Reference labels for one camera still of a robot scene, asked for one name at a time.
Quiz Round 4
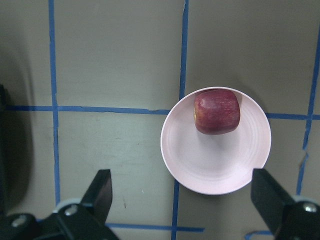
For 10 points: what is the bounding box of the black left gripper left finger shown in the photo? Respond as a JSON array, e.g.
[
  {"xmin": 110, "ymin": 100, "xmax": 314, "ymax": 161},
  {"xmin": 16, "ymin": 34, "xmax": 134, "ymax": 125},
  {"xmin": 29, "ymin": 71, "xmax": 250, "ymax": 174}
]
[{"xmin": 56, "ymin": 169, "xmax": 118, "ymax": 240}]

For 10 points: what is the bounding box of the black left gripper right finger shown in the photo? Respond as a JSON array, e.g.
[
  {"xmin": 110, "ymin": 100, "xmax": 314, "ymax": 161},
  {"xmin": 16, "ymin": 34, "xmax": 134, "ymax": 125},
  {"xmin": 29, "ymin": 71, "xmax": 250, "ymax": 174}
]
[{"xmin": 250, "ymin": 168, "xmax": 320, "ymax": 240}]

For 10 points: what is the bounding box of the red apple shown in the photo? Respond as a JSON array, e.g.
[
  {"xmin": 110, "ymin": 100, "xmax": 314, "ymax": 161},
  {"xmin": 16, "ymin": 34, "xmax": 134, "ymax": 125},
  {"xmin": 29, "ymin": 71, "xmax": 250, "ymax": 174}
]
[{"xmin": 193, "ymin": 88, "xmax": 241, "ymax": 135}]

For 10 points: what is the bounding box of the pink plate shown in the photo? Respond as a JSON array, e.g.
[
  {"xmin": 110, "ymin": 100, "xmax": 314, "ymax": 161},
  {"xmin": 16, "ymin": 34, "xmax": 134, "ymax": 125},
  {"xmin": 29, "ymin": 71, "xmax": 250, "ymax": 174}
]
[{"xmin": 160, "ymin": 87, "xmax": 272, "ymax": 195}]

